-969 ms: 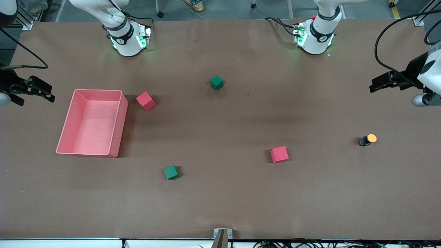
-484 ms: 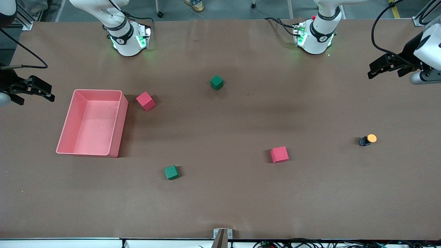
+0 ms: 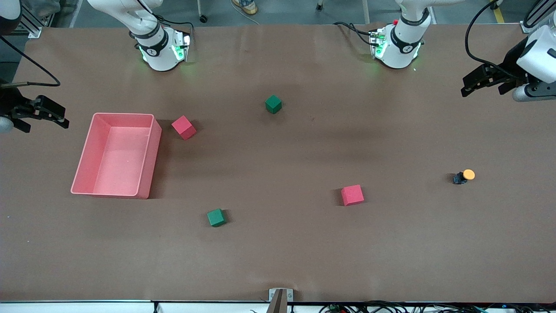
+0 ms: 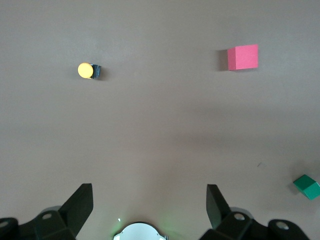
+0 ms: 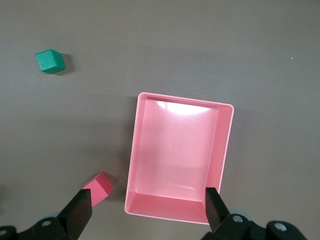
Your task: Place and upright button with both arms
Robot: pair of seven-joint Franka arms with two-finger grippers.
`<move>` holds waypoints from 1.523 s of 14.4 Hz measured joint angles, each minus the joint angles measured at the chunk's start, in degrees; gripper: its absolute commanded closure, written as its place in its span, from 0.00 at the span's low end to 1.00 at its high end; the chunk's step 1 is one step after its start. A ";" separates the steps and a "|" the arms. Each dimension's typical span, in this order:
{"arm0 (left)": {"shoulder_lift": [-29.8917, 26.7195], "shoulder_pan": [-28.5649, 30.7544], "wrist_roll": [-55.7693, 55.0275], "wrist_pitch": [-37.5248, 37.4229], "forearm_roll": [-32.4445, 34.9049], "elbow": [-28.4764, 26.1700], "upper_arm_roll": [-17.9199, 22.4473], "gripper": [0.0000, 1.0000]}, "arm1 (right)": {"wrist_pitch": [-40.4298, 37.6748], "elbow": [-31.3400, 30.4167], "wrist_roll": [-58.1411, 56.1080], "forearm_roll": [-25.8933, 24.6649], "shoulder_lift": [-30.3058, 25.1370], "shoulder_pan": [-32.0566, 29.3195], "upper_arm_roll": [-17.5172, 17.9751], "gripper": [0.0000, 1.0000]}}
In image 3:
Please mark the pink plastic bin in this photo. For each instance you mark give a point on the pink plastic bin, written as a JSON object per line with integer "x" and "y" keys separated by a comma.
{"x": 121, "y": 174}

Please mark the orange capped black push button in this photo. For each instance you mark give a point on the orange capped black push button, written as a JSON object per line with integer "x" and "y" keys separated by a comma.
{"x": 468, "y": 174}

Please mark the grey fabric bundle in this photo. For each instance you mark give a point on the grey fabric bundle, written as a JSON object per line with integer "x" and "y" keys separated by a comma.
{"x": 45, "y": 6}

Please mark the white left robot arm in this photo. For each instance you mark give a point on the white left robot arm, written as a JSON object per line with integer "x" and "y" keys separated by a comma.
{"x": 402, "y": 48}

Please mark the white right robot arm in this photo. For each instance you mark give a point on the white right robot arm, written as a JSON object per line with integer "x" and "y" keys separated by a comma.
{"x": 158, "y": 56}

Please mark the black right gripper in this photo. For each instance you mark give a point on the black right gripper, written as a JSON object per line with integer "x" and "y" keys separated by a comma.
{"x": 9, "y": 104}

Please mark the green cube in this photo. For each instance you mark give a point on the green cube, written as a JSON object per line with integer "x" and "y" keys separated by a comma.
{"x": 216, "y": 218}
{"x": 273, "y": 104}

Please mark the white table frame rail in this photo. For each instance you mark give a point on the white table frame rail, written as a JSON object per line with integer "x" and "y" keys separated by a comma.
{"x": 87, "y": 308}

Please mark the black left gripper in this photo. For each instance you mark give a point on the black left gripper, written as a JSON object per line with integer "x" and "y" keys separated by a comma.
{"x": 509, "y": 65}

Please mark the red cube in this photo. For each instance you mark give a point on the red cube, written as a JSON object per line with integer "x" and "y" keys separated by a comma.
{"x": 352, "y": 195}
{"x": 184, "y": 129}

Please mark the brown table cover sheet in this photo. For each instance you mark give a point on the brown table cover sheet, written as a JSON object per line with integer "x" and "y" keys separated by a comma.
{"x": 304, "y": 261}

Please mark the beige shoe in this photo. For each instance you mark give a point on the beige shoe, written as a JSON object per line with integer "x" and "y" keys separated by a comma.
{"x": 246, "y": 5}

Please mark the aluminium frame profile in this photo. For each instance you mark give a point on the aluminium frame profile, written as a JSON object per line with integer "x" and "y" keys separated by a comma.
{"x": 526, "y": 29}
{"x": 34, "y": 29}

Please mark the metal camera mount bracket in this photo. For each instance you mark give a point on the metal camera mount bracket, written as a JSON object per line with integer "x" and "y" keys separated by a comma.
{"x": 281, "y": 302}

